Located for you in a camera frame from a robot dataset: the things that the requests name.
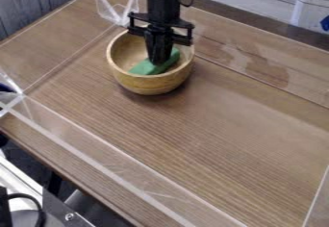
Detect clear acrylic corner bracket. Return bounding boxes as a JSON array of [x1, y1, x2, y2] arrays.
[[95, 0, 140, 27]]

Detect grey metal bracket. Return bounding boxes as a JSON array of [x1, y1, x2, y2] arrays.
[[43, 189, 95, 227]]

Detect black cable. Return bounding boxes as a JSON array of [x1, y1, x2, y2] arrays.
[[0, 187, 47, 227]]

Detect white container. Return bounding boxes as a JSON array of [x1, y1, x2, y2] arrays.
[[291, 0, 329, 35]]

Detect clear acrylic front wall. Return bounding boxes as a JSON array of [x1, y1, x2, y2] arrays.
[[0, 73, 247, 227]]

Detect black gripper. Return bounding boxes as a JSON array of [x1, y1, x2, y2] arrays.
[[128, 12, 196, 65]]

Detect green rectangular block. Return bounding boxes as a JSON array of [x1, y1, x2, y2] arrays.
[[129, 47, 181, 75]]

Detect brown wooden bowl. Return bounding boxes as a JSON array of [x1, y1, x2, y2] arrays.
[[106, 30, 196, 95]]

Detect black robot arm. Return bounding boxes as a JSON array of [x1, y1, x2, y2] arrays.
[[129, 0, 194, 65]]

